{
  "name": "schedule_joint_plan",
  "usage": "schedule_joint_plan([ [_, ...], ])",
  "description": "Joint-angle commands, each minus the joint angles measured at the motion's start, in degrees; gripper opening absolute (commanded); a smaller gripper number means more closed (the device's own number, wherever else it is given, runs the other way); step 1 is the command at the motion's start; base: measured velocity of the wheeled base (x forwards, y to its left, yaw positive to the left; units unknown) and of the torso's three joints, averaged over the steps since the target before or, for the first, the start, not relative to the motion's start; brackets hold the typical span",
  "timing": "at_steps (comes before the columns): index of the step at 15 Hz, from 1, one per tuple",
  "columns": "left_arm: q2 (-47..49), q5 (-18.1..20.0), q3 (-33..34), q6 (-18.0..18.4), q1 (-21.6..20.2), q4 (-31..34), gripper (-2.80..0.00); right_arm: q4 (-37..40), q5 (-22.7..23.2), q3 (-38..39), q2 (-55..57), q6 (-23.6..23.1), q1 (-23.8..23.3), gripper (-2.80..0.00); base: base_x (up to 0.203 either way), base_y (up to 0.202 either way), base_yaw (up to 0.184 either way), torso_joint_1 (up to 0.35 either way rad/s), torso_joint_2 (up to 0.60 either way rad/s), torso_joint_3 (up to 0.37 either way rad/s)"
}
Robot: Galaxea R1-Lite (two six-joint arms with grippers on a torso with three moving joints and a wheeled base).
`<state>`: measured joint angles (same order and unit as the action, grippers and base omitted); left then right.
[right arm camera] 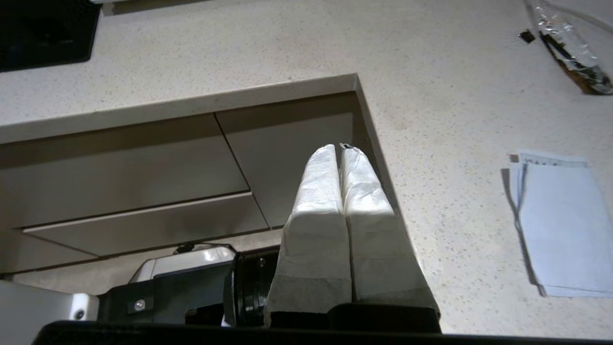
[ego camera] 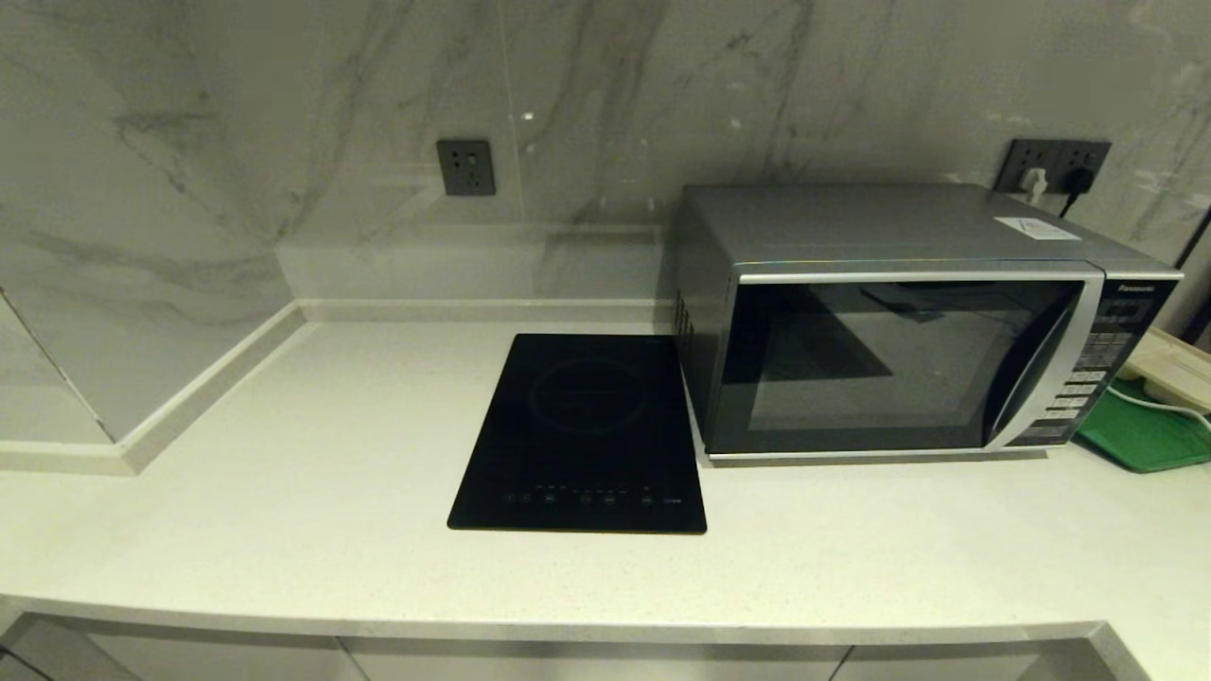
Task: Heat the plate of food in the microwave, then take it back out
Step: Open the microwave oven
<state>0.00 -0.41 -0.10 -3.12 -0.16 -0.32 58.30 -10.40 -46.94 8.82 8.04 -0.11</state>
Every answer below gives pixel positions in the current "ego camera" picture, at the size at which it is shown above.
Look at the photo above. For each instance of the dark glass microwave door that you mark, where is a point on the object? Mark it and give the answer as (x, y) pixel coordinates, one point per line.
(851, 378)

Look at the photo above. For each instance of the silver microwave oven body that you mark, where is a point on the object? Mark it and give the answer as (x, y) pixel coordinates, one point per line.
(851, 227)

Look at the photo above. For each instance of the black induction cooktop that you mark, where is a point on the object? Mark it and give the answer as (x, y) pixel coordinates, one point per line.
(577, 435)

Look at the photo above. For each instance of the white plug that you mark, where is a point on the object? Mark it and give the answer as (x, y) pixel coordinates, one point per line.
(1033, 183)

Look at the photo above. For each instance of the black plug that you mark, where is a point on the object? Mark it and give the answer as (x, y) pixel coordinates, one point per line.
(1079, 180)

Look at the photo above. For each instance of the green cutting board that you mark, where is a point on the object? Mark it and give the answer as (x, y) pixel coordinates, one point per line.
(1140, 440)

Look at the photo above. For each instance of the cream power strip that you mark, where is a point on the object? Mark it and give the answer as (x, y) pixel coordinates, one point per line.
(1173, 369)

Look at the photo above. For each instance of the beige corner cabinet panel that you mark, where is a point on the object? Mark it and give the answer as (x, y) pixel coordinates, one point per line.
(57, 657)

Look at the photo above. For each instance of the grey single wall socket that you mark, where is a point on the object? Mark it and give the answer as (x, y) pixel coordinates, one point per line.
(465, 167)

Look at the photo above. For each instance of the grey double wall socket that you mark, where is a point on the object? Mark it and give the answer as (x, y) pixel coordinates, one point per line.
(1055, 153)

